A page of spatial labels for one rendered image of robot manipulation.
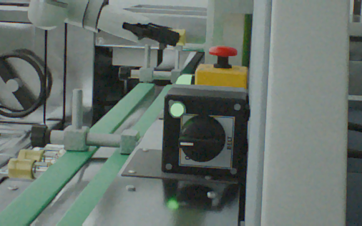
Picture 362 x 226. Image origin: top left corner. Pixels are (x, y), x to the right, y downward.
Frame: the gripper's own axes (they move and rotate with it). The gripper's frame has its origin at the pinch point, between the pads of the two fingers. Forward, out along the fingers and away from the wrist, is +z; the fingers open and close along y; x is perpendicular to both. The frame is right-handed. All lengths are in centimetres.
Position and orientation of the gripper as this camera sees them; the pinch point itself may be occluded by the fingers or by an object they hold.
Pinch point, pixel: (169, 36)
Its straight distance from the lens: 158.9
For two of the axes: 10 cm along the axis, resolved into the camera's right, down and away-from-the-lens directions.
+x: 2.8, -9.4, -1.8
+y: -1.0, 1.6, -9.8
